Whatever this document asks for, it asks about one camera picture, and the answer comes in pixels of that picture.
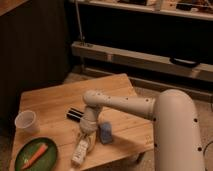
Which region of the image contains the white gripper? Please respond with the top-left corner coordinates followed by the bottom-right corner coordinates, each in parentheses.
top-left (76, 106), bottom-right (100, 152)

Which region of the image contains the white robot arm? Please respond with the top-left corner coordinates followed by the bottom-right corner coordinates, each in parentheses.
top-left (80, 89), bottom-right (205, 171)

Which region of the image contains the green ceramic bowl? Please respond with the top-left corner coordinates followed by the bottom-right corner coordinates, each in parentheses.
top-left (14, 137), bottom-right (58, 171)

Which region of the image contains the blue sponge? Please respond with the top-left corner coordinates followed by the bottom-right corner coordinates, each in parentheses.
top-left (99, 122), bottom-right (113, 144)

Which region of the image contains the black rectangular box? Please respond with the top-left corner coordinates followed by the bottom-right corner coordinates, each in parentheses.
top-left (66, 108), bottom-right (84, 122)

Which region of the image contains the wooden table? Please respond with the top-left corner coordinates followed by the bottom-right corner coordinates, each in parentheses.
top-left (8, 73), bottom-right (156, 171)

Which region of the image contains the orange carrot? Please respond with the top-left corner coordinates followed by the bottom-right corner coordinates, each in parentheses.
top-left (22, 143), bottom-right (48, 170)

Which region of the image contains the clear plastic cup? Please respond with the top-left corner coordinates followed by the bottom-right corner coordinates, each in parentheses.
top-left (15, 110), bottom-right (39, 134)

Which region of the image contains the metal pole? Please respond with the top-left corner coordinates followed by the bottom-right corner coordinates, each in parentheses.
top-left (75, 0), bottom-right (85, 45)

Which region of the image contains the upper wooden shelf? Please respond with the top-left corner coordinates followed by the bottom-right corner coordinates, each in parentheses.
top-left (68, 0), bottom-right (213, 21)

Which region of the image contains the black handle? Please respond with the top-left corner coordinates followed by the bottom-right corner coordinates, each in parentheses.
top-left (169, 58), bottom-right (200, 68)

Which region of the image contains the wooden shelf rail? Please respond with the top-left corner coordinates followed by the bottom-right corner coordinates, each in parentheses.
top-left (71, 41), bottom-right (213, 82)

